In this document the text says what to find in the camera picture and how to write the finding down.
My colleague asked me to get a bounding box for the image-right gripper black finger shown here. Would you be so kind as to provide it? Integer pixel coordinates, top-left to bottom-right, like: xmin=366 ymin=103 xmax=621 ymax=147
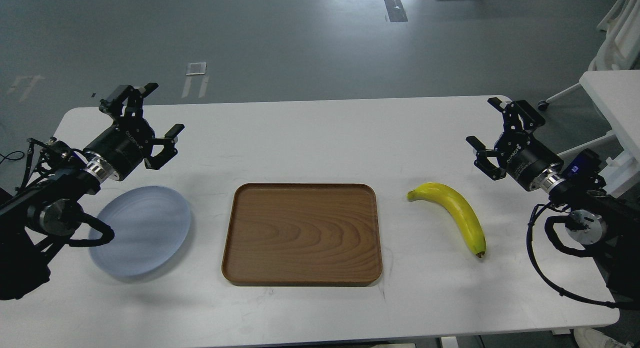
xmin=466 ymin=136 xmax=506 ymax=181
xmin=487 ymin=97 xmax=546 ymax=136

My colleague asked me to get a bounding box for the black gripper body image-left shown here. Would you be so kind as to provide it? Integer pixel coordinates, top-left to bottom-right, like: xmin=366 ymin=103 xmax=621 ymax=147
xmin=83 ymin=119 xmax=155 ymax=181

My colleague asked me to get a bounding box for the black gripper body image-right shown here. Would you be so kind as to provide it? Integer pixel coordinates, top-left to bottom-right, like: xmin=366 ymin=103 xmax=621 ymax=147
xmin=494 ymin=132 xmax=563 ymax=191

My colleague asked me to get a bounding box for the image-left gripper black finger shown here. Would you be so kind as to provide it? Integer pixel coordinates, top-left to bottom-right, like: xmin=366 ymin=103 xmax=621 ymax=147
xmin=99 ymin=83 xmax=159 ymax=122
xmin=144 ymin=124 xmax=185 ymax=170

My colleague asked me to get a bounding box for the yellow banana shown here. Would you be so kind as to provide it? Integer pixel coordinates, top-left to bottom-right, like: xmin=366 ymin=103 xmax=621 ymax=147
xmin=406 ymin=182 xmax=487 ymax=259

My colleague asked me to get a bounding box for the light blue plate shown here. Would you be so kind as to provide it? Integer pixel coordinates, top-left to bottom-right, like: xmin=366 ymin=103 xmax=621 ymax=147
xmin=88 ymin=186 xmax=192 ymax=279

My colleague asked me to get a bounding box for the brown wooden tray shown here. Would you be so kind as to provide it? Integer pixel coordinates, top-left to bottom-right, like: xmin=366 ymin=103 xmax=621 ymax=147
xmin=221 ymin=182 xmax=383 ymax=286

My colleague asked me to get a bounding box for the white sneaker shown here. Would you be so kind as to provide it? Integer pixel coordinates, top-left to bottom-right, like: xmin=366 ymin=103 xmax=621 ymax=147
xmin=573 ymin=328 xmax=636 ymax=347

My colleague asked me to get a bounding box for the white chair frame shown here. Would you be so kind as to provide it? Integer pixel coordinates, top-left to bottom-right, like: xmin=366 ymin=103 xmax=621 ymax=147
xmin=538 ymin=0 xmax=640 ymax=112

